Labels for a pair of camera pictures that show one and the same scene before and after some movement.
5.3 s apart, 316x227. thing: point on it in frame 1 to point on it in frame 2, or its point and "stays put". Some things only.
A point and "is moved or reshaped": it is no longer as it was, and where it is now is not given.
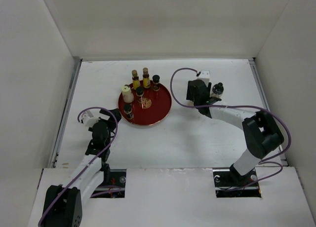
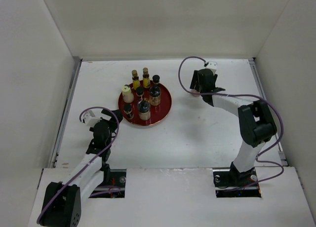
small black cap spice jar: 127,109 stays put
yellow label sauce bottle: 136,83 stays put
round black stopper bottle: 217,90 is moved or reshaped
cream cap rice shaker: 128,96 stays put
